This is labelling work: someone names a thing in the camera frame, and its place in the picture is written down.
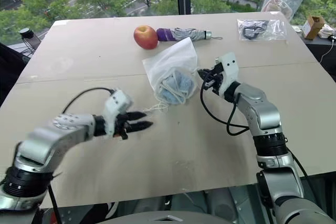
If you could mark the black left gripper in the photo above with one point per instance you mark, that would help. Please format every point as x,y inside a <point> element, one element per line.
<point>121,125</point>

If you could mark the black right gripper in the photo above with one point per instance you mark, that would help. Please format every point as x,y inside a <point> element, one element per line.
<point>215,81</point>

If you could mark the light blue towel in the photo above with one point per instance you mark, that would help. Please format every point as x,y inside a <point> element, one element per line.
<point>181,83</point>

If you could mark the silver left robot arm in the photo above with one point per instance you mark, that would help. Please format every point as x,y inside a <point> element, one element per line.
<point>50,140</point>

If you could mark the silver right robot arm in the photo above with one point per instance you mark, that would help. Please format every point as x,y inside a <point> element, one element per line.
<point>265,119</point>

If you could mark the black item in zip bag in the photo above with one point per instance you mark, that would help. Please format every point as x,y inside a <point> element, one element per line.
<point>253,28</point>

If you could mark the small clear zip bag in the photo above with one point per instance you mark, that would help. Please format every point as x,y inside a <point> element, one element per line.
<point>275,31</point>

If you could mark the large clear plastic bag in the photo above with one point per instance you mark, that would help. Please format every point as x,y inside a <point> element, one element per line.
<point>283,1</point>

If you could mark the folded grey purple umbrella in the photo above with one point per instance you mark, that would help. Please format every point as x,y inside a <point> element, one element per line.
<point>183,34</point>

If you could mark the red yellow apple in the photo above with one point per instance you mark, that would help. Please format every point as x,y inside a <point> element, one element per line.
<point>145,37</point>

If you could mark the small cardboard box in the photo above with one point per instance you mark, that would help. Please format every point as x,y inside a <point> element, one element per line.
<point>312,28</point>

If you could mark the dark side table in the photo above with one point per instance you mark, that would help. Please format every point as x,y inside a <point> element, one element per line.
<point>320,51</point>

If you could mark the white crumpled cloth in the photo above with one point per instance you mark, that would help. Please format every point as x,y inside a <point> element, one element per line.
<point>327,30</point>

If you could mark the black bulky object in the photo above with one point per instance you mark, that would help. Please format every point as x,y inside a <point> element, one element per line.
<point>10,69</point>

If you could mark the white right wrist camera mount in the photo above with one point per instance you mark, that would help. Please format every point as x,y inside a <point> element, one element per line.
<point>229,70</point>

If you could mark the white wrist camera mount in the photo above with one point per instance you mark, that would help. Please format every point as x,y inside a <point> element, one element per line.
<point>115,107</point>
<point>229,70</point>

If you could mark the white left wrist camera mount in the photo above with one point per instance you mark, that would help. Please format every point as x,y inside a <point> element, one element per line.
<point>115,107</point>

